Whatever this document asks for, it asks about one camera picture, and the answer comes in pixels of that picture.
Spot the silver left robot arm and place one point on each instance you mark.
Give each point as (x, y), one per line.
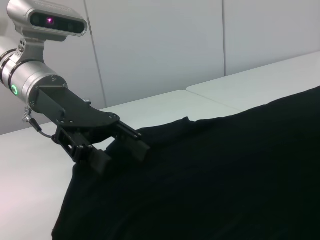
(30, 75)

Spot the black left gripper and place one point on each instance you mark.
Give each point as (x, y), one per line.
(75, 110)

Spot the black t-shirt with white print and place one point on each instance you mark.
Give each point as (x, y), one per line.
(212, 175)

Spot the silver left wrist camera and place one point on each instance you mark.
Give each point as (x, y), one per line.
(57, 22)

